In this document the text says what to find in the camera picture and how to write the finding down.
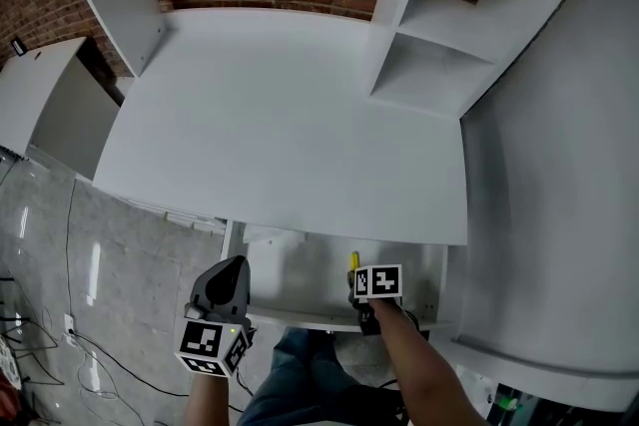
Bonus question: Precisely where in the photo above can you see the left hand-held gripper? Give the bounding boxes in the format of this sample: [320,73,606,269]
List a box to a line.
[174,255,255,380]

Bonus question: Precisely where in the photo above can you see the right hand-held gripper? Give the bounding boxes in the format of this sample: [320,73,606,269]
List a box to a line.
[342,263,431,337]

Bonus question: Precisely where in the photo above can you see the wide white desk drawer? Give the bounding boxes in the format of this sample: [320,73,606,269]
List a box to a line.
[219,218,451,334]

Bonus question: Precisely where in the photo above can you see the person's right forearm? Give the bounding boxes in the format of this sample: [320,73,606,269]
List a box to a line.
[370,298,494,426]

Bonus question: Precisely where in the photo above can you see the person's left forearm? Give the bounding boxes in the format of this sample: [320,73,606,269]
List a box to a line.
[184,370,234,426]

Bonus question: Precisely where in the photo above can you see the small white drawer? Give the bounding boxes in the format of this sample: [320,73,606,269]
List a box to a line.
[117,194,229,235]

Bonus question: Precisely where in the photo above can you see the person's blue jeans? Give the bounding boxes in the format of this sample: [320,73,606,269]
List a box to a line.
[236,325,406,426]

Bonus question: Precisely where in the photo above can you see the white desk with hutch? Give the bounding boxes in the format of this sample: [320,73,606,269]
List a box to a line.
[43,0,618,246]

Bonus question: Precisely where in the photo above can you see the black metal stand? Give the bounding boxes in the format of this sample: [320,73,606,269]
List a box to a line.
[0,270,67,388]

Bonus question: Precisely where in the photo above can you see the small white desk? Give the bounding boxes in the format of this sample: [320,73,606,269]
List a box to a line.
[0,35,125,182]

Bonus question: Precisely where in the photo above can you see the black cable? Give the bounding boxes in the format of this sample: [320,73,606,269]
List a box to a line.
[69,328,257,415]

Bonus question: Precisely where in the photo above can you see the white cable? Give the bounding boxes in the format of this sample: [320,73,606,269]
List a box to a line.
[58,332,147,426]

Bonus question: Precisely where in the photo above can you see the thin grey cable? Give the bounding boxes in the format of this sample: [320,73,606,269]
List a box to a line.
[63,178,78,318]

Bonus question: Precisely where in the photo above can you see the black window frame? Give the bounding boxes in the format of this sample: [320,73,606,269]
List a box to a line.
[478,381,639,426]

